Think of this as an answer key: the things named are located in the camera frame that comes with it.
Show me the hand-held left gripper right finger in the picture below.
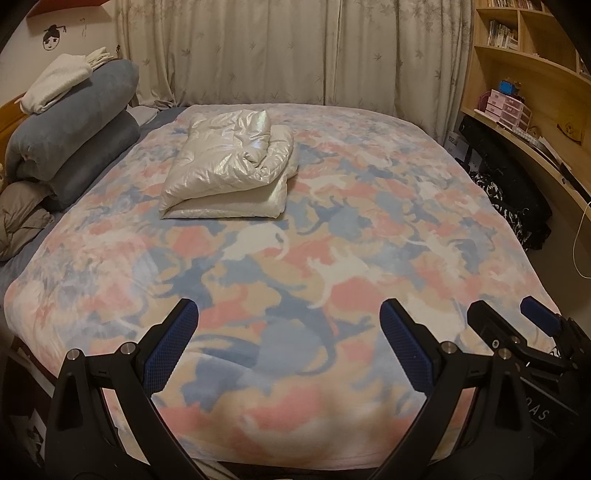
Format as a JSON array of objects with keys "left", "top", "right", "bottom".
[{"left": 374, "top": 296, "right": 536, "bottom": 480}]

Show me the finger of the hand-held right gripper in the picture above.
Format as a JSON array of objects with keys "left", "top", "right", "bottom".
[
  {"left": 466, "top": 299, "right": 567, "bottom": 371},
  {"left": 519, "top": 296, "right": 591, "bottom": 371}
]

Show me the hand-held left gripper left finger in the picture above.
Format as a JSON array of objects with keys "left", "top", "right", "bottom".
[{"left": 44, "top": 298, "right": 204, "bottom": 480}]

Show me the white puffer jacket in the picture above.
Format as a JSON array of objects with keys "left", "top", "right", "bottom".
[{"left": 158, "top": 105, "right": 300, "bottom": 220}]

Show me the cat print blanket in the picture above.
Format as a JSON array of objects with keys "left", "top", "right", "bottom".
[{"left": 4, "top": 104, "right": 561, "bottom": 464}]

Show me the black flat bar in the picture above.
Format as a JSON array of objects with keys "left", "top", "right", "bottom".
[{"left": 558, "top": 164, "right": 591, "bottom": 204}]

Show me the black white patterned cloth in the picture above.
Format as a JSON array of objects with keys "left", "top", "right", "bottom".
[{"left": 468, "top": 171, "right": 532, "bottom": 245}]

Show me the small wooden ornament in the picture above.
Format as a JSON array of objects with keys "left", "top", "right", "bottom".
[{"left": 556, "top": 121, "right": 583, "bottom": 145}]

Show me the white cardboard box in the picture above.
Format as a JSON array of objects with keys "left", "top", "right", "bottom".
[{"left": 444, "top": 131, "right": 472, "bottom": 162}]

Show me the grey duvet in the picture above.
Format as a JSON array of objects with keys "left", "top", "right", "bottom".
[{"left": 0, "top": 181, "right": 56, "bottom": 261}]

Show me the grey-blue rolled blanket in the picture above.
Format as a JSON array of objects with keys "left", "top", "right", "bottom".
[{"left": 44, "top": 113, "right": 140, "bottom": 212}]

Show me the pink drawer organizer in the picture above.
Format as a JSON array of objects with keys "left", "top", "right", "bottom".
[{"left": 485, "top": 90, "right": 532, "bottom": 130}]

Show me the wooden desk shelf unit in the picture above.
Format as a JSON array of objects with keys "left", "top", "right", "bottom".
[{"left": 459, "top": 0, "right": 591, "bottom": 217}]

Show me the blue rolled blanket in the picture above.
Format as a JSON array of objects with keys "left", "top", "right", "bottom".
[{"left": 4, "top": 60, "right": 140, "bottom": 183}]

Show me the row of books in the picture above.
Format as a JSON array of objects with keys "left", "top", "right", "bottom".
[{"left": 485, "top": 18, "right": 520, "bottom": 51}]

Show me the wooden headboard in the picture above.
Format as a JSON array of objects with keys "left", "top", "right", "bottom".
[{"left": 0, "top": 90, "right": 28, "bottom": 167}]

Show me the folded white towel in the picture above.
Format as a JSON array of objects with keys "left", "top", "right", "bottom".
[{"left": 19, "top": 54, "right": 93, "bottom": 114}]

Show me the cream folded cloth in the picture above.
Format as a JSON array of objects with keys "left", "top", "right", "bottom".
[{"left": 85, "top": 46, "right": 118, "bottom": 70}]

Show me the white cable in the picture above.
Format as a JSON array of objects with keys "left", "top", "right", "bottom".
[{"left": 571, "top": 200, "right": 591, "bottom": 280}]

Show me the face wall sticker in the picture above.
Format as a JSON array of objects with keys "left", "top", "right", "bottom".
[{"left": 41, "top": 25, "right": 68, "bottom": 51}]

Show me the red wall shelf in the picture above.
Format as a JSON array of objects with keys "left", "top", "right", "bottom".
[{"left": 25, "top": 0, "right": 114, "bottom": 17}]

